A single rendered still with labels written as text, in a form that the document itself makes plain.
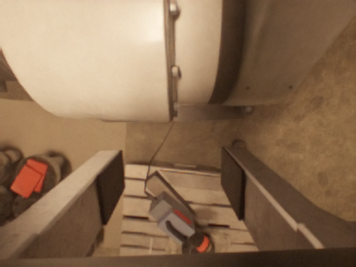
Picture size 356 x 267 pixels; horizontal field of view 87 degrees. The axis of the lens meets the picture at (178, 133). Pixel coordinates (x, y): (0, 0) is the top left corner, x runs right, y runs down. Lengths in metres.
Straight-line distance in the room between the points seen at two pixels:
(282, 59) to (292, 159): 1.51
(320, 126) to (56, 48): 1.75
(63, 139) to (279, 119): 1.65
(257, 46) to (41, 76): 0.29
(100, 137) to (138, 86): 1.28
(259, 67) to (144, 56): 0.16
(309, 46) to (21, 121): 1.75
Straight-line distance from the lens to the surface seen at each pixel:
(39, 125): 1.73
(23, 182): 1.57
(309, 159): 1.86
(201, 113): 1.10
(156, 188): 1.35
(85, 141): 1.59
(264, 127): 1.59
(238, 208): 0.19
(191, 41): 0.29
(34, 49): 0.32
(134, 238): 1.72
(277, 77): 0.34
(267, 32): 0.27
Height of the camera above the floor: 1.40
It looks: 77 degrees down
